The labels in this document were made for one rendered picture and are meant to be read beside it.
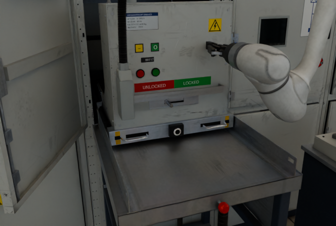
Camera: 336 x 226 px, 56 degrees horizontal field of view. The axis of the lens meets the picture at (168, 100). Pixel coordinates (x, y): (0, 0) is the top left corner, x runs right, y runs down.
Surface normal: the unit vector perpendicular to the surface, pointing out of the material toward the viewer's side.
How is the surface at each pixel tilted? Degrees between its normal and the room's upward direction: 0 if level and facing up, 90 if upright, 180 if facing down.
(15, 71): 90
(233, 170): 0
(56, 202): 90
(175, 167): 0
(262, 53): 37
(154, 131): 90
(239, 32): 90
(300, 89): 76
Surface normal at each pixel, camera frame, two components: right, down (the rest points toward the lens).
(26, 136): 1.00, 0.02
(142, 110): 0.32, 0.30
